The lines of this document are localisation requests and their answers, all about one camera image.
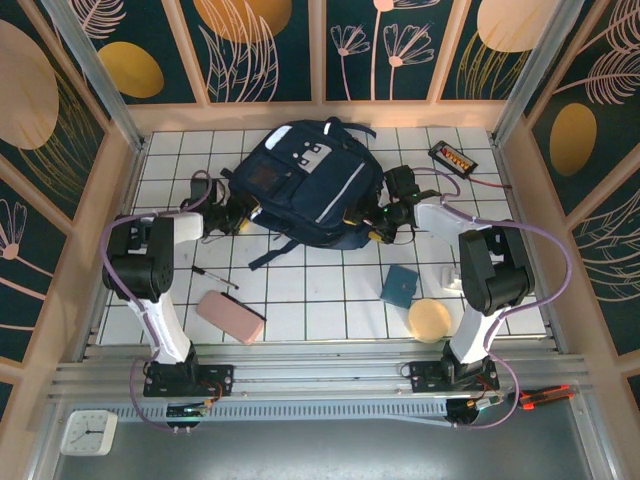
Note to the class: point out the small teal notebook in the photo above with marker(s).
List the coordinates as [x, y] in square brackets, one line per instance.
[398, 285]

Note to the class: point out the navy blue backpack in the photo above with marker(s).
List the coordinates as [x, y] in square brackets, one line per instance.
[310, 185]

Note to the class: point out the silver and black pen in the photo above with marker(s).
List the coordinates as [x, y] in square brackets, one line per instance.
[215, 277]

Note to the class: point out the thin black pen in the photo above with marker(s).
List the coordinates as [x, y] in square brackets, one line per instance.
[245, 307]

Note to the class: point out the pink pencil case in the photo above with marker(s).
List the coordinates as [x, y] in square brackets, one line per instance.
[230, 317]

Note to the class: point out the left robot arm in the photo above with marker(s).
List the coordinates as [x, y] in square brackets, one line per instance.
[165, 325]

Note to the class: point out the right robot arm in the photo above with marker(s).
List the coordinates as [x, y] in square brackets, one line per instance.
[470, 335]

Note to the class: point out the black charger board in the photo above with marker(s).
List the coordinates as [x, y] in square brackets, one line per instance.
[452, 156]

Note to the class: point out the white stapler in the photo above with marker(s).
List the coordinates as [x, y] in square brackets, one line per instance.
[451, 279]

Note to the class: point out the round tan wooden disc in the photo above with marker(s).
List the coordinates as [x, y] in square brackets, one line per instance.
[429, 320]

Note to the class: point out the white square clock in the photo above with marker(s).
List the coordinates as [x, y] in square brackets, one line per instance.
[89, 432]

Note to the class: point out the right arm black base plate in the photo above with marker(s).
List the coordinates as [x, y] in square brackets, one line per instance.
[425, 375]

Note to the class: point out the aluminium mounting rail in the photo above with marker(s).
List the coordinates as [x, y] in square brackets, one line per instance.
[320, 370]

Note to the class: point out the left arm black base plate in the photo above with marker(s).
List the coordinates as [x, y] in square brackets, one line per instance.
[220, 375]

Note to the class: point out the aluminium frame post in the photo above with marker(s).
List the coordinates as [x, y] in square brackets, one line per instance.
[100, 80]
[530, 70]

